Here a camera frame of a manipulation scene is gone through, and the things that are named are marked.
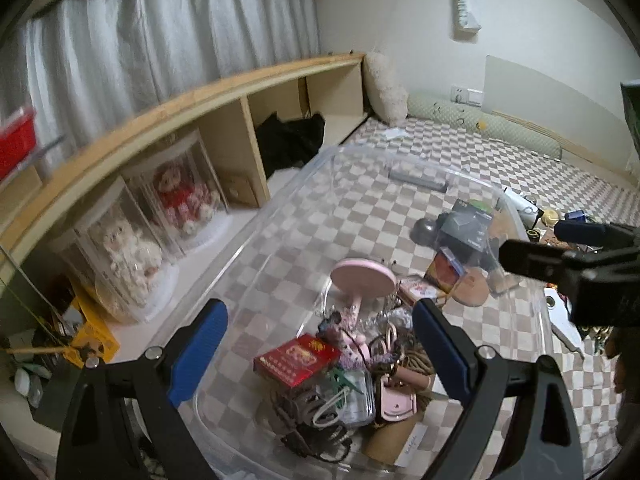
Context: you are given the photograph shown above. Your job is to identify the red and blue box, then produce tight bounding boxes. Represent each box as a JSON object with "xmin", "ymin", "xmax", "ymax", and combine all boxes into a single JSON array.
[{"xmin": 425, "ymin": 249, "xmax": 469, "ymax": 292}]

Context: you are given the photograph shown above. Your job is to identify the white wall switch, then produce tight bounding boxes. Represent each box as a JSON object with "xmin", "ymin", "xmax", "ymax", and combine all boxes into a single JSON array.
[{"xmin": 450, "ymin": 86, "xmax": 485, "ymax": 107}]

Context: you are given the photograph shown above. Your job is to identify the black cloth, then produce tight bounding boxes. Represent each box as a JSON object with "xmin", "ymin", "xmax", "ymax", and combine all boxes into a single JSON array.
[{"xmin": 255, "ymin": 112, "xmax": 327, "ymax": 177}]

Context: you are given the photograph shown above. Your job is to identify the person's right hand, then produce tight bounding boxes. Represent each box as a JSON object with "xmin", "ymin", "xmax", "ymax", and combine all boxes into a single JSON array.
[{"xmin": 604, "ymin": 327, "xmax": 635, "ymax": 396}]

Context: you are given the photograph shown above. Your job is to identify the wooden shelf unit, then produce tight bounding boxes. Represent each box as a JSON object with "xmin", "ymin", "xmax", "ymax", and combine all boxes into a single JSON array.
[{"xmin": 0, "ymin": 52, "xmax": 371, "ymax": 281}]

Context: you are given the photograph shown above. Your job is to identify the white thin cord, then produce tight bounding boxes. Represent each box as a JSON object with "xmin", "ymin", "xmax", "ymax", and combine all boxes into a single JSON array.
[{"xmin": 309, "ymin": 394, "xmax": 351, "ymax": 429}]

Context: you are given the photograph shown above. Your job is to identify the dark grey dome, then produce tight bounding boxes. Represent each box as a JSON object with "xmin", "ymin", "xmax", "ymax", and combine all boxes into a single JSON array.
[{"xmin": 410, "ymin": 217, "xmax": 445, "ymax": 247}]

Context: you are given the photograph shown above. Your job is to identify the doll in red dress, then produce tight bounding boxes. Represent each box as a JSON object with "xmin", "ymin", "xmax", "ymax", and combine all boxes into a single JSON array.
[{"xmin": 150, "ymin": 160, "xmax": 222, "ymax": 237}]

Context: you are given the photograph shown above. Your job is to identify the wooden stick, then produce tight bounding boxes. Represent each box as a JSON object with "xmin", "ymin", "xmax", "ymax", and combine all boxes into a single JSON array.
[{"xmin": 6, "ymin": 344, "xmax": 68, "ymax": 357}]

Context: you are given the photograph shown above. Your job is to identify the black printed box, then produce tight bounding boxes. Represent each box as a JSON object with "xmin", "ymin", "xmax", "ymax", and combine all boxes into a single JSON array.
[{"xmin": 437, "ymin": 201, "xmax": 495, "ymax": 252}]

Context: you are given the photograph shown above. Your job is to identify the pink round mirror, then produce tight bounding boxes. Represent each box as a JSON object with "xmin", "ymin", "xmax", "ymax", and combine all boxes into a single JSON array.
[{"xmin": 330, "ymin": 258, "xmax": 397, "ymax": 343}]

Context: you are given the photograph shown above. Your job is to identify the pink playing card box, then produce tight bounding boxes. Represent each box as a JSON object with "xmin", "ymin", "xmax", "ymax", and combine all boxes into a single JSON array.
[{"xmin": 398, "ymin": 275, "xmax": 442, "ymax": 307}]

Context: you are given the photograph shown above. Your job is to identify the long green bolster pillow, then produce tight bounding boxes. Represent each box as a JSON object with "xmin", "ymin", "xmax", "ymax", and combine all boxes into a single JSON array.
[{"xmin": 406, "ymin": 91, "xmax": 563, "ymax": 161}]

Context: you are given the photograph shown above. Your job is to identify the brown rope coil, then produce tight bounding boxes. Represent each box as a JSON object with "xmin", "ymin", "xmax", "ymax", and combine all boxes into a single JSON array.
[{"xmin": 395, "ymin": 347, "xmax": 437, "ymax": 403}]

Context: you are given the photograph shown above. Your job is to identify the white plastic card with hole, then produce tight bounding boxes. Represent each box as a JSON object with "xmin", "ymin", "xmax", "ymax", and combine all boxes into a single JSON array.
[{"xmin": 542, "ymin": 287, "xmax": 587, "ymax": 357}]

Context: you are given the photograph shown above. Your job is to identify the clear cylindrical display case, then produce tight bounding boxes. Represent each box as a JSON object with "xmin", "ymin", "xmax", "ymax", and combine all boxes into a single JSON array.
[
  {"xmin": 46, "ymin": 175, "xmax": 182, "ymax": 325},
  {"xmin": 121, "ymin": 129, "xmax": 232, "ymax": 257}
]

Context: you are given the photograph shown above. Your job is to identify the white headboard panel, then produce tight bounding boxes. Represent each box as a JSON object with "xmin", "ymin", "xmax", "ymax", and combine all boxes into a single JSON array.
[{"xmin": 482, "ymin": 54, "xmax": 636, "ymax": 171}]

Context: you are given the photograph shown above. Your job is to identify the clear plastic storage box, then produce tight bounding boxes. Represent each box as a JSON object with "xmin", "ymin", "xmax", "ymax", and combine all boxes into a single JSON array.
[{"xmin": 192, "ymin": 145, "xmax": 556, "ymax": 473}]

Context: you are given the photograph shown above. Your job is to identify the fluffy cream pillow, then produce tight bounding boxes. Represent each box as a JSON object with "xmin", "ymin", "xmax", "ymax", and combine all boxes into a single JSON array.
[{"xmin": 362, "ymin": 51, "xmax": 410, "ymax": 126}]

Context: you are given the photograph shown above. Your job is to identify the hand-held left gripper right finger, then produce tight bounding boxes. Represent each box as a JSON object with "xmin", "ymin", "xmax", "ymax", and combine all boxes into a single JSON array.
[{"xmin": 412, "ymin": 298, "xmax": 584, "ymax": 480}]

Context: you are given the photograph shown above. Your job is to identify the red cigarette box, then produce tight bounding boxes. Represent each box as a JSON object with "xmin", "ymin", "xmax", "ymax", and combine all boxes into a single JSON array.
[{"xmin": 252, "ymin": 334, "xmax": 343, "ymax": 389}]

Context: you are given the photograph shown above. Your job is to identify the grey-white curtain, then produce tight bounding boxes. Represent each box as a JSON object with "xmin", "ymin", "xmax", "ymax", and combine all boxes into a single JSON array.
[{"xmin": 0, "ymin": 0, "xmax": 321, "ymax": 181}]

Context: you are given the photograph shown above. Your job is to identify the pink clamshell case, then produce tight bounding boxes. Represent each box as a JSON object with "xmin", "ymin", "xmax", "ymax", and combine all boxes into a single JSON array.
[{"xmin": 374, "ymin": 379, "xmax": 419, "ymax": 424}]

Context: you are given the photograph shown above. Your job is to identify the person's right forearm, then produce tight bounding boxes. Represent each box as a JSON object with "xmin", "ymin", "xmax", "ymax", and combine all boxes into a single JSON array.
[{"xmin": 616, "ymin": 390, "xmax": 640, "ymax": 448}]

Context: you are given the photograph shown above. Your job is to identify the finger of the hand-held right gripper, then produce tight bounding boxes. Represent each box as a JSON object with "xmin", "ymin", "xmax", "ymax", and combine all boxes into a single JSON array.
[
  {"xmin": 499, "ymin": 239, "xmax": 640, "ymax": 286},
  {"xmin": 554, "ymin": 220, "xmax": 640, "ymax": 256}
]

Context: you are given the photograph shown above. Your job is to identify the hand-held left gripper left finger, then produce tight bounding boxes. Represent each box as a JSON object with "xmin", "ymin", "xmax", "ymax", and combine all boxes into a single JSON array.
[{"xmin": 55, "ymin": 298, "xmax": 229, "ymax": 480}]

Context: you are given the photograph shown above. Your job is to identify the white cylindrical flask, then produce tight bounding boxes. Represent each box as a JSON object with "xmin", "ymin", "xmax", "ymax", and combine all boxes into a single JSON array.
[{"xmin": 502, "ymin": 187, "xmax": 545, "ymax": 227}]

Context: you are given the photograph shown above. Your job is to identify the brown round leather coaster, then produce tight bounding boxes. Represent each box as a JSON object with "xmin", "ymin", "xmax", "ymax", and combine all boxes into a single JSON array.
[{"xmin": 451, "ymin": 266, "xmax": 489, "ymax": 307}]

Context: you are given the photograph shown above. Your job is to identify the yellow crate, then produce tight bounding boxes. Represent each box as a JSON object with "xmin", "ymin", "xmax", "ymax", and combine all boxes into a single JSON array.
[{"xmin": 69, "ymin": 294, "xmax": 122, "ymax": 363}]

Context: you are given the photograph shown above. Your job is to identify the white wall air conditioner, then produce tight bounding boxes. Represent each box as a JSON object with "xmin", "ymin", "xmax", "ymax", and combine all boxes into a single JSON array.
[{"xmin": 450, "ymin": 0, "xmax": 483, "ymax": 41}]

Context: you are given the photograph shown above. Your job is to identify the pink floral hair accessory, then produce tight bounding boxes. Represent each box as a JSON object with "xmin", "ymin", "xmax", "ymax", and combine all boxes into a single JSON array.
[{"xmin": 319, "ymin": 312, "xmax": 372, "ymax": 367}]

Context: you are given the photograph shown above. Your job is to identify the green clip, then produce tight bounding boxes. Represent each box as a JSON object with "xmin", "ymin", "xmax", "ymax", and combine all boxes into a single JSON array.
[{"xmin": 327, "ymin": 366, "xmax": 365, "ymax": 397}]

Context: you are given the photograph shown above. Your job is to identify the white doll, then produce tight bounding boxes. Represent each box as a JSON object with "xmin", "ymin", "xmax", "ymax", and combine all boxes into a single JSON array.
[{"xmin": 101, "ymin": 220, "xmax": 165, "ymax": 306}]

